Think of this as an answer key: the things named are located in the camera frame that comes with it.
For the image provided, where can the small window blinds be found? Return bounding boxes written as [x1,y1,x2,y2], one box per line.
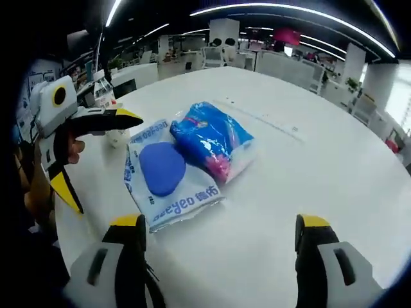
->
[385,60,411,135]

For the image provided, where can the pink hanging sign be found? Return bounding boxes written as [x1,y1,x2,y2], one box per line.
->
[273,27,302,49]

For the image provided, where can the blue plastic packet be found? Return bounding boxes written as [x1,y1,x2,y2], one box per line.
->
[169,101,256,185]

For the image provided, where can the potted plant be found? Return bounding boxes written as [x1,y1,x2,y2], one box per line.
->
[108,57,124,75]
[345,76,360,94]

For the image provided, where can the white table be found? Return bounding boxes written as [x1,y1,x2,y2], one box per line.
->
[53,65,411,308]

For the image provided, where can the curved ceiling light strip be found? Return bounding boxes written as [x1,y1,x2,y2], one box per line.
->
[189,2,398,59]

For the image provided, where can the person's left hand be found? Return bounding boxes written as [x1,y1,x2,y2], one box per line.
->
[66,133,87,165]

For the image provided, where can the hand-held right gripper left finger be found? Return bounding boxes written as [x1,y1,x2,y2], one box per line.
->
[69,213,149,308]

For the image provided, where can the white paper cup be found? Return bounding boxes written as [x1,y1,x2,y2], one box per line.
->
[104,101,132,149]

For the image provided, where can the black monitor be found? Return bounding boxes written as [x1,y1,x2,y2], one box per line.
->
[110,78,137,99]

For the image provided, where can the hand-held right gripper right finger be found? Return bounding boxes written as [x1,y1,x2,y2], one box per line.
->
[294,214,383,308]

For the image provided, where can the clear water bottle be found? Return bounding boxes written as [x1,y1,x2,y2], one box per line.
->
[92,70,118,112]

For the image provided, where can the wet wipes pack blue lid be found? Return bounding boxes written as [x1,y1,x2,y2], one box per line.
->
[123,118,226,234]

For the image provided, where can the straight ceiling light strip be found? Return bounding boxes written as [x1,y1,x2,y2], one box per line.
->
[104,0,123,28]

